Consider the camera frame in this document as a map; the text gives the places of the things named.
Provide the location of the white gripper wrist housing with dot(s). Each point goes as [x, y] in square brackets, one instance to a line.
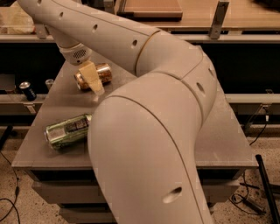
[77, 56]

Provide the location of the orange gold soda can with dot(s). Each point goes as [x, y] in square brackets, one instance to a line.
[104, 72]

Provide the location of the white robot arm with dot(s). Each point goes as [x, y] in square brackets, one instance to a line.
[142, 136]

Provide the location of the small silver can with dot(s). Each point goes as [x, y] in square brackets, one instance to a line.
[49, 83]

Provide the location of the blue soda can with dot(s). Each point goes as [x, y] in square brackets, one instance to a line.
[26, 88]

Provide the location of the green soda can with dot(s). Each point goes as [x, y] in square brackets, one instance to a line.
[68, 132]

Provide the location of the grey drawer cabinet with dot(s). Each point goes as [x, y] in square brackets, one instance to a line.
[221, 150]

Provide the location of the upper grey drawer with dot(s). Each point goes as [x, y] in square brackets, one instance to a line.
[60, 192]

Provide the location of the grey drawer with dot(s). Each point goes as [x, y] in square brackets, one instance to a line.
[60, 192]
[84, 215]

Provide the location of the lower grey drawer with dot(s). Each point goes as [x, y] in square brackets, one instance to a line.
[84, 215]

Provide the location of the black pole right floor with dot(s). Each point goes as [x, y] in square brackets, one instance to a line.
[268, 191]

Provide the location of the left metal shelf bracket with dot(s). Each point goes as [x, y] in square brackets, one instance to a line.
[41, 31]

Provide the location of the metal shelf bracket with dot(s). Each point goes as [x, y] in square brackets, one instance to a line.
[109, 6]
[41, 31]
[218, 19]

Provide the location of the middle metal shelf bracket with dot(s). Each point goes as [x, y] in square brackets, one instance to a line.
[109, 6]

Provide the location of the right metal shelf bracket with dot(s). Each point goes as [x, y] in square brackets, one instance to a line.
[218, 19]

